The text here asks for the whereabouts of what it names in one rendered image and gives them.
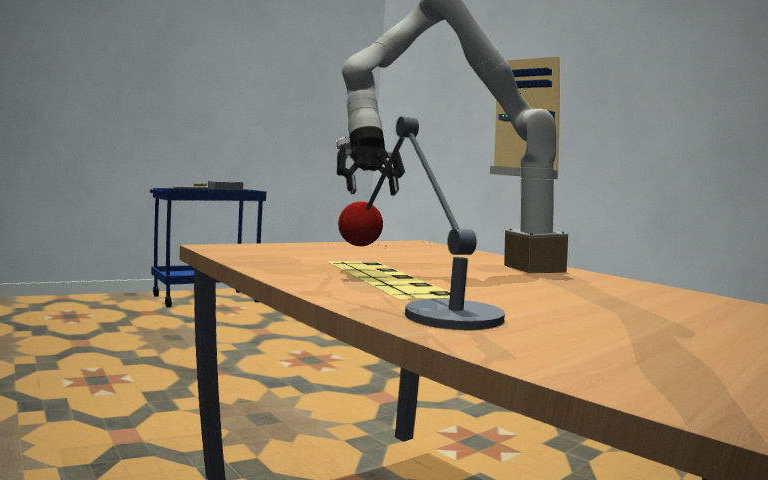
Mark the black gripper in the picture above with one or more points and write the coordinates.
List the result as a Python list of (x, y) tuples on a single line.
[(368, 147)]

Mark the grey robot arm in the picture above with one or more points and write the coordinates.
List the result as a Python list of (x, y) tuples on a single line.
[(537, 173)]

